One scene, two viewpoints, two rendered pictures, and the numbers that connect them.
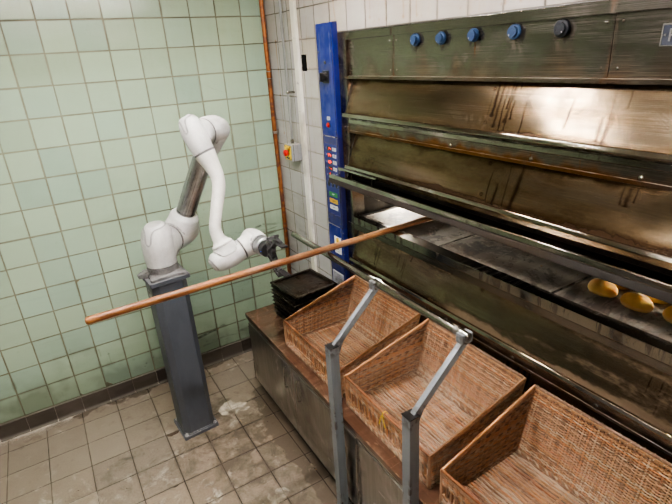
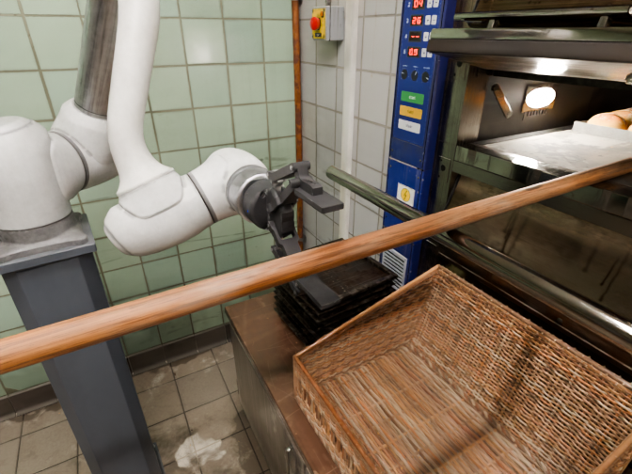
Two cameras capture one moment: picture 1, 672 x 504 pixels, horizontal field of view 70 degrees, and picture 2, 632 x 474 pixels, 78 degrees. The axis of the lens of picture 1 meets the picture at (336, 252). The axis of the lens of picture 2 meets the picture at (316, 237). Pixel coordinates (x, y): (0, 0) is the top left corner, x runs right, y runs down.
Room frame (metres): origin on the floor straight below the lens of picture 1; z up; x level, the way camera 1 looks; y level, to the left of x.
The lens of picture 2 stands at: (1.51, 0.23, 1.44)
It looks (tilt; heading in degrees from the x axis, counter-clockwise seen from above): 28 degrees down; 2
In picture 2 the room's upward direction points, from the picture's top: straight up
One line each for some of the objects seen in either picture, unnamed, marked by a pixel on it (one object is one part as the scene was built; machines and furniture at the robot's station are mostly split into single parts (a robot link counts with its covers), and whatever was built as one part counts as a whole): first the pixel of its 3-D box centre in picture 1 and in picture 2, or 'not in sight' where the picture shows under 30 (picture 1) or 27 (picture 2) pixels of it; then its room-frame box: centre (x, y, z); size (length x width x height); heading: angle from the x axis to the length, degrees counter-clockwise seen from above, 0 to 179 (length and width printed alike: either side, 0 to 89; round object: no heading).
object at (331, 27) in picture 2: (292, 151); (327, 23); (3.01, 0.23, 1.46); 0.10 x 0.07 x 0.10; 30
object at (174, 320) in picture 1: (181, 353); (97, 384); (2.32, 0.90, 0.50); 0.21 x 0.21 x 1.00; 34
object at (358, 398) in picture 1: (428, 391); not in sight; (1.59, -0.34, 0.72); 0.56 x 0.49 x 0.28; 30
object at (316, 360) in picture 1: (349, 329); (443, 400); (2.11, -0.04, 0.72); 0.56 x 0.49 x 0.28; 31
